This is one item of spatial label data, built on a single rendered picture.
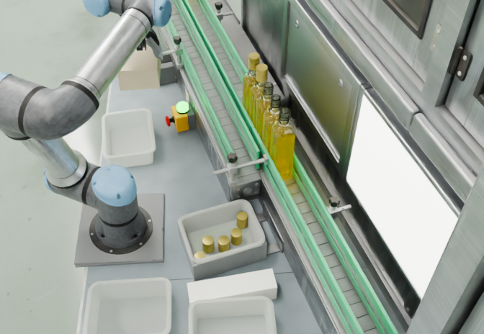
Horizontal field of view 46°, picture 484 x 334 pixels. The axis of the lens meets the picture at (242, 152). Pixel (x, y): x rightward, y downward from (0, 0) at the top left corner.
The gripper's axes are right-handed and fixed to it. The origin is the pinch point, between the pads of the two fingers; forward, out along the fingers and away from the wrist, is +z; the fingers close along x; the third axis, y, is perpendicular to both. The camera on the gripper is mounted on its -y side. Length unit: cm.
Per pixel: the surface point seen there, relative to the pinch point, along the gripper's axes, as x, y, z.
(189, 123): 13.4, -3.3, 31.6
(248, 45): 37, -35, 22
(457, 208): 68, 80, -22
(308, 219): 48, 48, 22
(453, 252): 42, 118, -68
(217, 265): 21, 56, 30
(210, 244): 19, 50, 29
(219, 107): 24.2, -0.6, 22.2
